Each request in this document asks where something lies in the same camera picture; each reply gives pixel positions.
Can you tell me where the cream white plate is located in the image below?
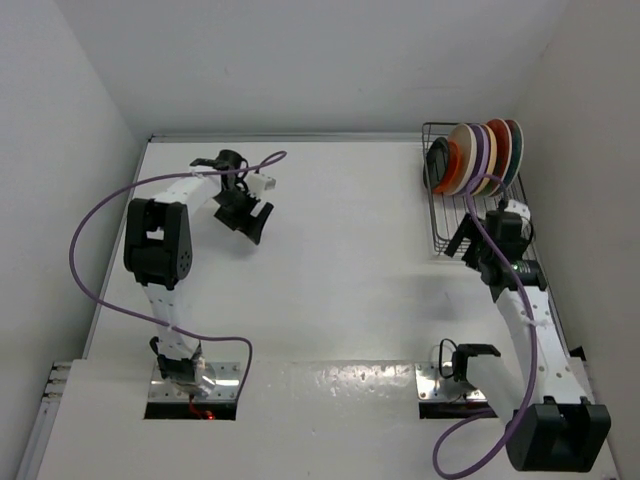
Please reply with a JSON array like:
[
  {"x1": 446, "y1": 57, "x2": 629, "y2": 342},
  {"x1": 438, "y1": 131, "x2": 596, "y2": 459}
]
[{"x1": 447, "y1": 123, "x2": 477, "y2": 195}]

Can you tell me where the orange plate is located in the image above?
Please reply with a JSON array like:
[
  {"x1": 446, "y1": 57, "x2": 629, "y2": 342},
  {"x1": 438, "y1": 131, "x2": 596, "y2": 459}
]
[{"x1": 433, "y1": 140, "x2": 461, "y2": 194}]

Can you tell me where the yellow plate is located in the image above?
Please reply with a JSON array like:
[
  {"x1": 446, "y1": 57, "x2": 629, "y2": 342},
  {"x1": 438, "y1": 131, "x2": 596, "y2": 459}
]
[{"x1": 473, "y1": 124, "x2": 497, "y2": 196}]

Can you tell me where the black plate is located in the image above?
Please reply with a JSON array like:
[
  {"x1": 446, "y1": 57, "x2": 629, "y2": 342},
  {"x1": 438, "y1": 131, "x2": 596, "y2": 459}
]
[{"x1": 423, "y1": 137, "x2": 450, "y2": 190}]

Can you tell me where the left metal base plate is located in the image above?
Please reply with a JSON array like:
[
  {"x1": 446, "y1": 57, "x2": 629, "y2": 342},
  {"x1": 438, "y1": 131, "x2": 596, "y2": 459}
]
[{"x1": 147, "y1": 362, "x2": 242, "y2": 404}]

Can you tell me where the purple plate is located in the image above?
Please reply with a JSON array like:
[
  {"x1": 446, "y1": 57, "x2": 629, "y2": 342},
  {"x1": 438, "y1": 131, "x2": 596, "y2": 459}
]
[{"x1": 467, "y1": 124, "x2": 490, "y2": 195}]

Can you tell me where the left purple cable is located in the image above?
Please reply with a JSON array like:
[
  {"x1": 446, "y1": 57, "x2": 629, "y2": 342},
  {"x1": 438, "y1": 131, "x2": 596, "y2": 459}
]
[{"x1": 68, "y1": 150, "x2": 289, "y2": 401}]

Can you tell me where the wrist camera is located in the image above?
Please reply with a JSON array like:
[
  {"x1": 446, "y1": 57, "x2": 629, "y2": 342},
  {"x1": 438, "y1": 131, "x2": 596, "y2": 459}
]
[
  {"x1": 245, "y1": 173, "x2": 276, "y2": 197},
  {"x1": 504, "y1": 199, "x2": 531, "y2": 222}
]

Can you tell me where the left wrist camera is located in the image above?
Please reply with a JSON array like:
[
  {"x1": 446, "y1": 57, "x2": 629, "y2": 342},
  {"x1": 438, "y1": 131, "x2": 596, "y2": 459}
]
[{"x1": 245, "y1": 173, "x2": 276, "y2": 197}]

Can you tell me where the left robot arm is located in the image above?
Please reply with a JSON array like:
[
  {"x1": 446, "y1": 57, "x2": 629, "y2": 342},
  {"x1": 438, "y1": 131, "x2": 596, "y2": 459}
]
[{"x1": 124, "y1": 149, "x2": 276, "y2": 395}]

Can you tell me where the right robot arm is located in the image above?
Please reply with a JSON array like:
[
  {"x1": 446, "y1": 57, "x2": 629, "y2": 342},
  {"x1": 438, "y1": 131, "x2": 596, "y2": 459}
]
[{"x1": 445, "y1": 210, "x2": 611, "y2": 473}]

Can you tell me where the metal wire dish rack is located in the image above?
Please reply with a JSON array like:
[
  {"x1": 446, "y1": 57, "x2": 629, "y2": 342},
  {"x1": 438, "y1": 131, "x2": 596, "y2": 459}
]
[{"x1": 421, "y1": 121, "x2": 537, "y2": 260}]

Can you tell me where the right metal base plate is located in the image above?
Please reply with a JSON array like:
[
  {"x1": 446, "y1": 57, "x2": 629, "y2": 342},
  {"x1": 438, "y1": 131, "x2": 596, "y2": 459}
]
[{"x1": 414, "y1": 361, "x2": 487, "y2": 403}]

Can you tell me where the metal base plate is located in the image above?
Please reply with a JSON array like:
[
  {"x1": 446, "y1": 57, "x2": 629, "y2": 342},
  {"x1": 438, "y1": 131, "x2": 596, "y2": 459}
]
[
  {"x1": 414, "y1": 361, "x2": 487, "y2": 403},
  {"x1": 147, "y1": 362, "x2": 242, "y2": 404}
]

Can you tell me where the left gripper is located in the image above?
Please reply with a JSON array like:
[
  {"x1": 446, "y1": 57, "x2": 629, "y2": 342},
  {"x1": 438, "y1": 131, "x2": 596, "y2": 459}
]
[{"x1": 213, "y1": 184, "x2": 273, "y2": 244}]

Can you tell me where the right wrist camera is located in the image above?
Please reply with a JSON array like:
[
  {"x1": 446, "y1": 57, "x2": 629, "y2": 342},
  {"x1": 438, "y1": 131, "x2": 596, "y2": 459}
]
[{"x1": 504, "y1": 199, "x2": 531, "y2": 222}]

